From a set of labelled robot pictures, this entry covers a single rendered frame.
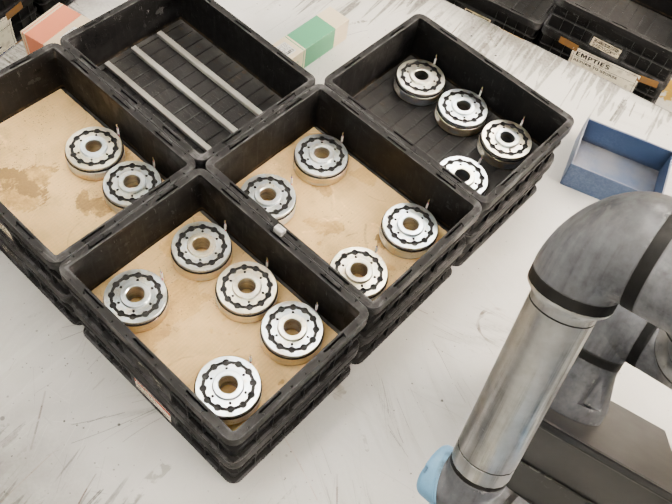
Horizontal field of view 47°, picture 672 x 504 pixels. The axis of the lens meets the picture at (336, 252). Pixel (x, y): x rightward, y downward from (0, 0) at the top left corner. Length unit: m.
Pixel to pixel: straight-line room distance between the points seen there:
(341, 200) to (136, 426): 0.54
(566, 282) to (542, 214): 0.91
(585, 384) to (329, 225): 0.53
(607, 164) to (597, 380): 0.75
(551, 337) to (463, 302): 0.70
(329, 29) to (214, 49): 0.31
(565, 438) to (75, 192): 0.92
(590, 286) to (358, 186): 0.76
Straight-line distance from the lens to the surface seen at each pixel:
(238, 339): 1.29
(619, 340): 1.19
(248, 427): 1.13
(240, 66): 1.66
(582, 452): 1.17
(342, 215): 1.43
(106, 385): 1.42
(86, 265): 1.30
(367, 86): 1.65
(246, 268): 1.32
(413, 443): 1.39
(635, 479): 1.18
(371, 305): 1.22
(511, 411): 0.90
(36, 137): 1.57
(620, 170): 1.85
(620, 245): 0.77
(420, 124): 1.60
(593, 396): 1.23
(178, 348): 1.29
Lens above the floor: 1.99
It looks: 57 degrees down
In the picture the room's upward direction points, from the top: 12 degrees clockwise
